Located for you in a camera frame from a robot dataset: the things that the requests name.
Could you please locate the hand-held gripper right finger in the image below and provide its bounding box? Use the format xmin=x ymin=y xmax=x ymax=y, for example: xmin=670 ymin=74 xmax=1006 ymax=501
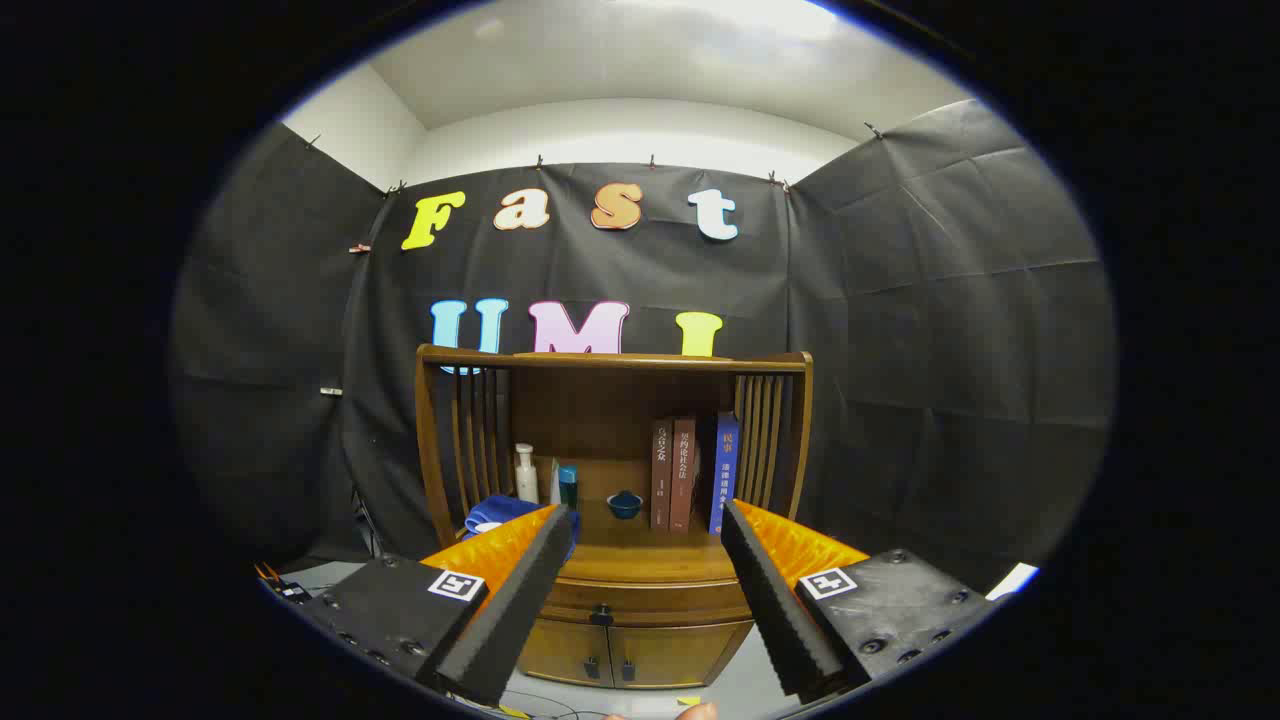
xmin=720 ymin=498 xmax=1004 ymax=704

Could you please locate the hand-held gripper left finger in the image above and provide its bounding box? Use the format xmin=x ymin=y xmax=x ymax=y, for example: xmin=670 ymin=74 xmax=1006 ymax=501
xmin=298 ymin=503 xmax=576 ymax=707

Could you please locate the wooden drawer with black knob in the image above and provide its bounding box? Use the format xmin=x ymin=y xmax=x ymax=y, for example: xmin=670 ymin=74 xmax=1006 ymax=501
xmin=540 ymin=575 xmax=756 ymax=629

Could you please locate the wooden cabinet door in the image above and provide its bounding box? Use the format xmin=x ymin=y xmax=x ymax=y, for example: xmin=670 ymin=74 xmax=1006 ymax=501
xmin=608 ymin=620 xmax=753 ymax=691
xmin=518 ymin=618 xmax=613 ymax=689

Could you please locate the wooden countertop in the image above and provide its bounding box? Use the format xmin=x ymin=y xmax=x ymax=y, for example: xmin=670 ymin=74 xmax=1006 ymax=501
xmin=545 ymin=495 xmax=741 ymax=586

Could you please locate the wooden cabinet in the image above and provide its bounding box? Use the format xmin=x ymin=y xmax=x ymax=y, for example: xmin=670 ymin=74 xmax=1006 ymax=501
xmin=415 ymin=344 xmax=814 ymax=691

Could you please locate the blue folded towel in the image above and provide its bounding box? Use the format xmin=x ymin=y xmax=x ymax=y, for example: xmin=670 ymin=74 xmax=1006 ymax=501
xmin=463 ymin=494 xmax=581 ymax=561

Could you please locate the blue book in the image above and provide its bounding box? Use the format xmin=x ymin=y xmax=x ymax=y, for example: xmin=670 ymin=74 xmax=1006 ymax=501
xmin=709 ymin=410 xmax=741 ymax=536

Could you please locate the reddish brown book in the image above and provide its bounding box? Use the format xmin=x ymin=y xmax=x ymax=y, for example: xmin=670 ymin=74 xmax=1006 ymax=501
xmin=671 ymin=416 xmax=698 ymax=533

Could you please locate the dark brown book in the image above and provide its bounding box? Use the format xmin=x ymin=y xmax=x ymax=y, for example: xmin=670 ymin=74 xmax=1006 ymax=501
xmin=651 ymin=419 xmax=675 ymax=531

